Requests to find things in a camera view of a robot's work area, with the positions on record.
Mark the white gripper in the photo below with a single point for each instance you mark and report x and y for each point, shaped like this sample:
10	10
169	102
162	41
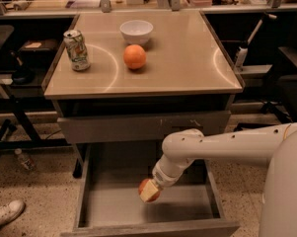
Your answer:
163	178

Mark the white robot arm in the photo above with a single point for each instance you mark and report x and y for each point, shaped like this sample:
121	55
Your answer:
274	147

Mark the open middle drawer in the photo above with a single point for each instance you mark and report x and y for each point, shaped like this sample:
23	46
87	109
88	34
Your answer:
109	204

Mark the closed top drawer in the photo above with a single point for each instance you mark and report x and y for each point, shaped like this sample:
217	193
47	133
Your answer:
139	127

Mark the grey drawer cabinet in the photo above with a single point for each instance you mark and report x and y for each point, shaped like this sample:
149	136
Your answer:
186	71

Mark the plastic water bottle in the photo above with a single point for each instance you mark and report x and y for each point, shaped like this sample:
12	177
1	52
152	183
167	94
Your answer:
25	159

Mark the orange fruit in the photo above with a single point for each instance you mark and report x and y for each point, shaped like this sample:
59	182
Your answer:
134	56

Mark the white sneaker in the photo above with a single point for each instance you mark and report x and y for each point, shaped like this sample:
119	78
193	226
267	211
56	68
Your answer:
10	211

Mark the white bowl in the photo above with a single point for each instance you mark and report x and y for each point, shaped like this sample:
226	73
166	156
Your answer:
136	31

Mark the black office chair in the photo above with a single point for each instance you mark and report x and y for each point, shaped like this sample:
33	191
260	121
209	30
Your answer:
278	86

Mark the green white soda can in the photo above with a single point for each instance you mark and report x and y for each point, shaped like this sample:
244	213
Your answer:
76	50

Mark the black box on shelf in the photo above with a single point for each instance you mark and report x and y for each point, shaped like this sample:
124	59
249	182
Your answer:
39	49

